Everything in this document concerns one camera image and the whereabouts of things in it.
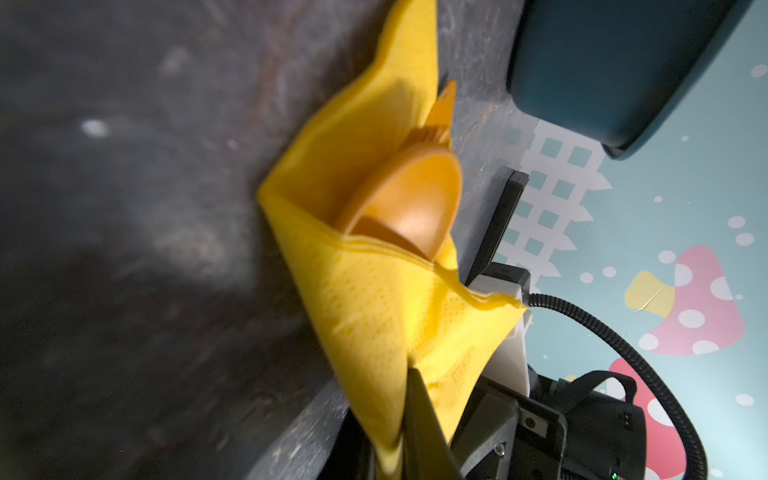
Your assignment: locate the orange plastic fork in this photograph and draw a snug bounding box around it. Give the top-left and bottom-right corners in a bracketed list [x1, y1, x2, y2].
[399, 125, 451, 150]

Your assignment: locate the orange plastic knife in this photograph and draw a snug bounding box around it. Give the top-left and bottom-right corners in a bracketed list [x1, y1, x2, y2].
[424, 80, 457, 147]

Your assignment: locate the black yellow flat device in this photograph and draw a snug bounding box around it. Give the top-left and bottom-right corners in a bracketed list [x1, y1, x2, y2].
[465, 169, 529, 286]

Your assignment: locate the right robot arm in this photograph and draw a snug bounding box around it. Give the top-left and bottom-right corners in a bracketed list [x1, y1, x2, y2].
[451, 293, 708, 479]

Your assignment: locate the yellow paper napkin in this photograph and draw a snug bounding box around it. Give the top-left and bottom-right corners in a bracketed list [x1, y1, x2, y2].
[257, 1, 525, 478]

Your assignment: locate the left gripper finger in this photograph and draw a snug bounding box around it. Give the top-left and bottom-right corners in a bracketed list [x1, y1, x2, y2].
[404, 368, 462, 480]

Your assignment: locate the orange plastic spoon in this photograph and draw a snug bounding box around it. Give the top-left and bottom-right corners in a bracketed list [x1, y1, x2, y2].
[334, 144, 463, 261]

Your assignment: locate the dark teal plastic tray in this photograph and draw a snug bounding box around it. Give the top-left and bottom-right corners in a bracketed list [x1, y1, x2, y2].
[506, 1, 751, 160]

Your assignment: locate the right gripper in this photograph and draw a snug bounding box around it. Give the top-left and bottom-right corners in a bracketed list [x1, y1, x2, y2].
[451, 377, 567, 480]

